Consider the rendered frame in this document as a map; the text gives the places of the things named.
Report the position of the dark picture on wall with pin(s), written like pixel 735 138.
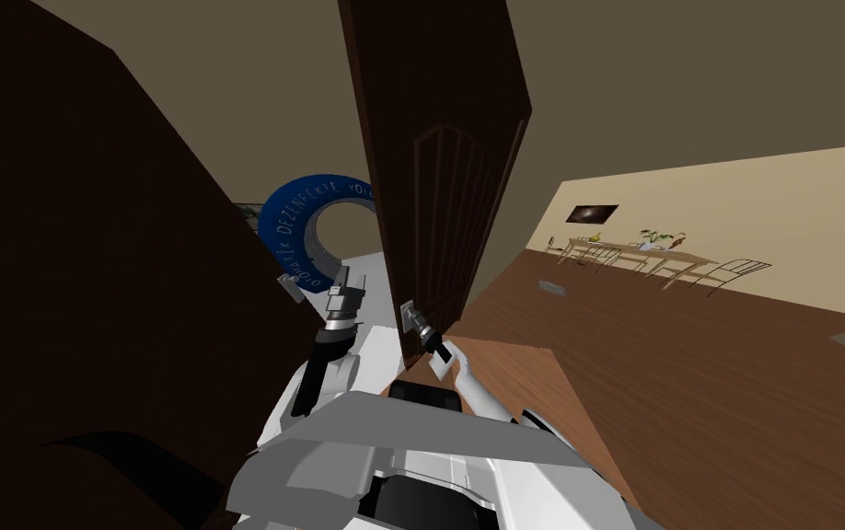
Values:
pixel 592 213

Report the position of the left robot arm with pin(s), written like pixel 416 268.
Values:
pixel 323 353

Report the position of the dark brown door leaf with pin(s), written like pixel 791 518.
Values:
pixel 441 169

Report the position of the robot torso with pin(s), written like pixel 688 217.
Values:
pixel 422 456

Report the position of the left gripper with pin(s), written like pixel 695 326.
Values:
pixel 343 298

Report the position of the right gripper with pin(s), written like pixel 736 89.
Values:
pixel 444 364

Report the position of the light wooden dining table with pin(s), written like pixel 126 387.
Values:
pixel 676 258

